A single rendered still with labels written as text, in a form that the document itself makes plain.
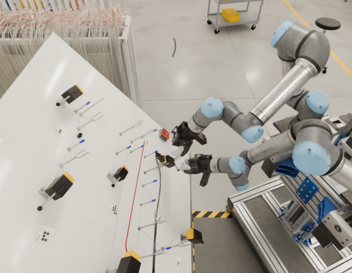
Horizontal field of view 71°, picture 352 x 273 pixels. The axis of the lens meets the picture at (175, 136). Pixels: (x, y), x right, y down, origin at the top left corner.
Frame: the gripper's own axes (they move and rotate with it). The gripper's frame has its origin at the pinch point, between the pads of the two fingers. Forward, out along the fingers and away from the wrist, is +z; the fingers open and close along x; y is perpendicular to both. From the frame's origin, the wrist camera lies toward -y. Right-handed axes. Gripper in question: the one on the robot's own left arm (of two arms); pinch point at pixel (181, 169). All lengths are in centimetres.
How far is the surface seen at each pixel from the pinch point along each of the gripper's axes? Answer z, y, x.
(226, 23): 114, 119, -377
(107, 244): -7, 0, 58
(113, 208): -3.1, 7.2, 48.4
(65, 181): -12, 27, 65
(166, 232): -4.3, -18.2, 28.0
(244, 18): 93, 120, -413
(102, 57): 48, 73, -13
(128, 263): -20, -3, 60
